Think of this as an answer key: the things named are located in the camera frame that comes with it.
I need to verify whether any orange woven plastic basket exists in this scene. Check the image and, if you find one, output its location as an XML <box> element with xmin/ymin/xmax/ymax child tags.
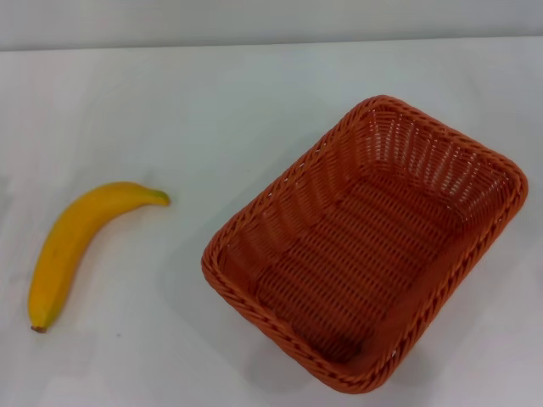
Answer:
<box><xmin>199</xmin><ymin>94</ymin><xmax>529</xmax><ymax>392</ymax></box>

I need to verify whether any yellow banana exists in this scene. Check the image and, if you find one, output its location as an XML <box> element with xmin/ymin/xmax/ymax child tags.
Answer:
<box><xmin>28</xmin><ymin>181</ymin><xmax>171</xmax><ymax>334</ymax></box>

